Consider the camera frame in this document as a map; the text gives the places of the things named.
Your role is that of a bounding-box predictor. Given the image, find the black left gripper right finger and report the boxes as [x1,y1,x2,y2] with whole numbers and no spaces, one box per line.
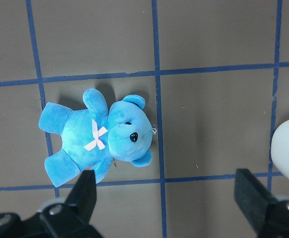
[234,169,289,238]

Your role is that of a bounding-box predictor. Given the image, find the blue teddy bear plush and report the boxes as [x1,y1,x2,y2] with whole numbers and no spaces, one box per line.
[38,88,155,187]

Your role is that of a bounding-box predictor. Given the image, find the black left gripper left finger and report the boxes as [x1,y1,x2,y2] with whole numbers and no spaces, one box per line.
[0,170,102,238]

